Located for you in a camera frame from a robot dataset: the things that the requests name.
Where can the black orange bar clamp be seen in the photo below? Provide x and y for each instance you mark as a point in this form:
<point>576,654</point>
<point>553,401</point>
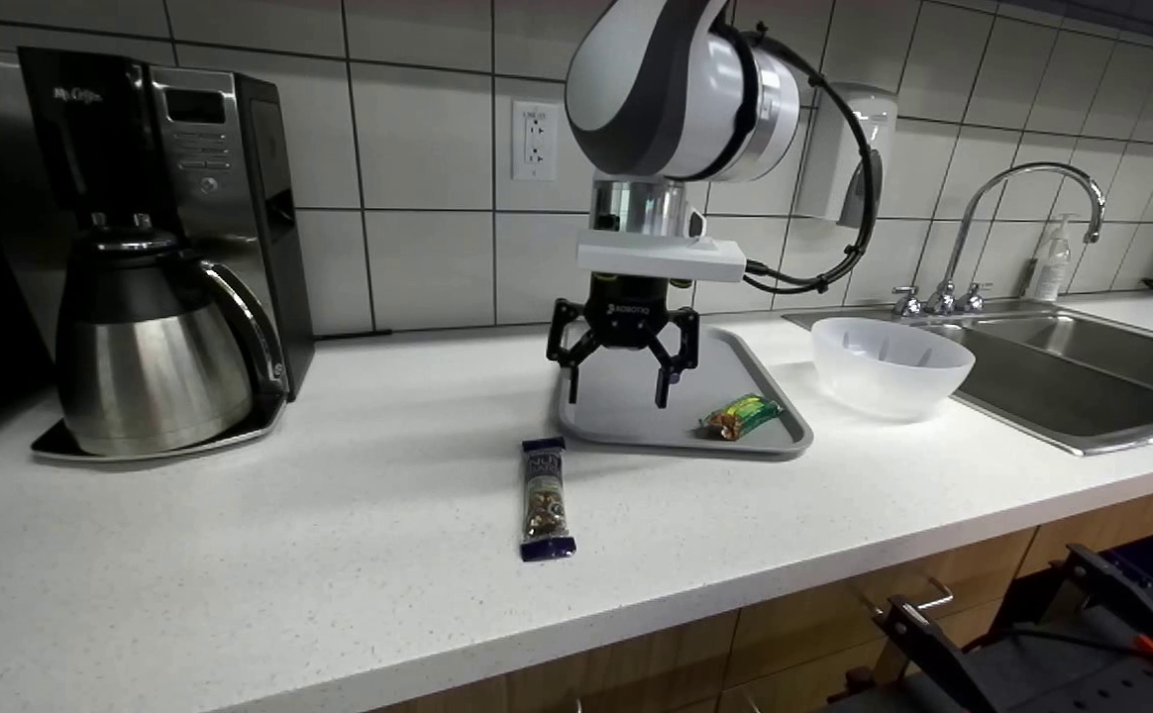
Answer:
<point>1131,609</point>
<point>934,654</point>

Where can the wooden base cabinet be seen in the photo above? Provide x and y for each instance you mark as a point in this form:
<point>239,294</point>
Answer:
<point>786,647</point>

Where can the stainless steel coffee carafe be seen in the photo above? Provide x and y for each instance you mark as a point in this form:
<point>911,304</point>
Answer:
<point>153,368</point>

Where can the black steel coffee maker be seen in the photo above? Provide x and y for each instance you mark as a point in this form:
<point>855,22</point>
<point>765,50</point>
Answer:
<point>223,172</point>

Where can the white wall outlet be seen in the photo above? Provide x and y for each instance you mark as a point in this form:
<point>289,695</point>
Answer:
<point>538,140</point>

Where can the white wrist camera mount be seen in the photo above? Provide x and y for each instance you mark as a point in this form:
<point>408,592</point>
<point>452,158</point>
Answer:
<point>660,258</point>

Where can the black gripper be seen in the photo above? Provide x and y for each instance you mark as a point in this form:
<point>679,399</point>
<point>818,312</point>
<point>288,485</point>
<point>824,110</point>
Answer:
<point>629,312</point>

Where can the clear dish soap bottle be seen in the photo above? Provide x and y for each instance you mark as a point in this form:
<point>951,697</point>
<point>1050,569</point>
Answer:
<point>1050,271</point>

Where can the chrome gooseneck faucet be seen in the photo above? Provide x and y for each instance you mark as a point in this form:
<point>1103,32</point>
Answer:
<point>994,182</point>

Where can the stainless steel sink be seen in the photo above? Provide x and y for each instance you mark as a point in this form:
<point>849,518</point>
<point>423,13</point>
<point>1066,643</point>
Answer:
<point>1075,376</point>

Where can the blue snack bar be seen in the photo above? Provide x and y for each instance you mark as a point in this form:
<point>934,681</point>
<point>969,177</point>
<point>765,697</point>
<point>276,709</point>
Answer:
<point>543,502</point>

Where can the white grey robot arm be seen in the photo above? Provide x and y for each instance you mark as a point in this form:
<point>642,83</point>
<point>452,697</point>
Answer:
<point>667,92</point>

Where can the translucent white plastic bowl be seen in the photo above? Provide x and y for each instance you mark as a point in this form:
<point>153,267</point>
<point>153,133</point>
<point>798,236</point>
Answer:
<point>893,368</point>

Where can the green snack bar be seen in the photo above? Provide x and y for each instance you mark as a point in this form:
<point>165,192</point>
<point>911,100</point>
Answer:
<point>737,419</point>

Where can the white wall soap dispenser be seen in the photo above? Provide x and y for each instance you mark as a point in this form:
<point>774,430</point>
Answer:
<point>832,172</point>

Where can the grey plastic tray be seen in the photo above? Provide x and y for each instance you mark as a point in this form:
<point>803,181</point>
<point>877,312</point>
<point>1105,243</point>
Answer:
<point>734,376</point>

